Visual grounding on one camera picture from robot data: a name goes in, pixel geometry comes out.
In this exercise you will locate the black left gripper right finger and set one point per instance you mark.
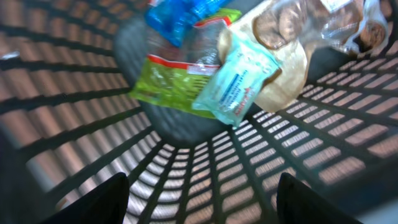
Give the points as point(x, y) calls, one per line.
point(299, 204)

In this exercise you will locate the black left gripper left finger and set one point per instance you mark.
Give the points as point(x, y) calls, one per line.
point(107, 203)

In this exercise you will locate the green clear snack bag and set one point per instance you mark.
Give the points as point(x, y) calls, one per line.
point(174, 76)

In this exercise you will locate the teal wet wipes pack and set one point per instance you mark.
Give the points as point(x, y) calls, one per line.
point(233, 88)

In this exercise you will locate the beige clear plastic bag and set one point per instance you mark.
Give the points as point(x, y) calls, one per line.
point(293, 30)

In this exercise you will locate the blue snack bar wrapper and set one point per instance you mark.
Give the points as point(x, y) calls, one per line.
point(172, 19)

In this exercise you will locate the dark grey plastic basket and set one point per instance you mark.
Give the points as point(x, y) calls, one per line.
point(68, 124)

